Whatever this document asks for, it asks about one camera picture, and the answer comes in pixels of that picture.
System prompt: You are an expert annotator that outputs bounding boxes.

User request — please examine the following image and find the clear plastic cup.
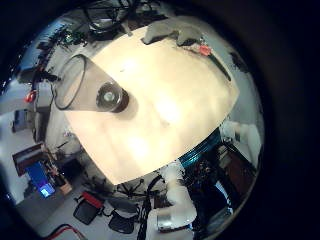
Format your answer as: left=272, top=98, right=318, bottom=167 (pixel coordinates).
left=53, top=54, right=130, bottom=114

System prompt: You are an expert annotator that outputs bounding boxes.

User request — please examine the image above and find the black office chair red back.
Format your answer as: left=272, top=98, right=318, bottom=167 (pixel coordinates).
left=72, top=190, right=105, bottom=226

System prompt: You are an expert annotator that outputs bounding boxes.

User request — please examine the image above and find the teal table frame rail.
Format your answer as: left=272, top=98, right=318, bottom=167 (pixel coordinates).
left=179, top=128, right=223, bottom=169

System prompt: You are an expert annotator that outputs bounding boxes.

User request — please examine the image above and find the red cable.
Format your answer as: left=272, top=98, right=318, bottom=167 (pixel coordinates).
left=44, top=223, right=88, bottom=240

